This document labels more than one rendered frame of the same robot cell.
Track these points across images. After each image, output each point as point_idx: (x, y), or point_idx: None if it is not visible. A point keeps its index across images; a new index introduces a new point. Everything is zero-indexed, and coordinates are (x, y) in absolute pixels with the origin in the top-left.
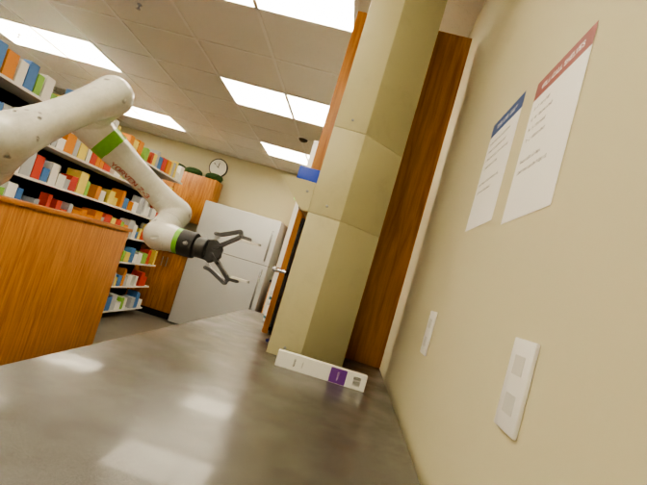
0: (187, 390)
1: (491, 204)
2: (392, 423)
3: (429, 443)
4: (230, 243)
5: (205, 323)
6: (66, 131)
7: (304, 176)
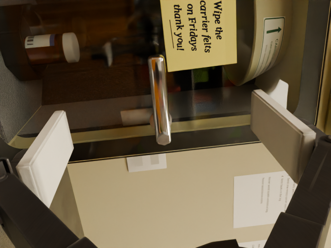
0: None
1: (244, 219)
2: (75, 209)
3: (99, 241)
4: (295, 190)
5: None
6: None
7: None
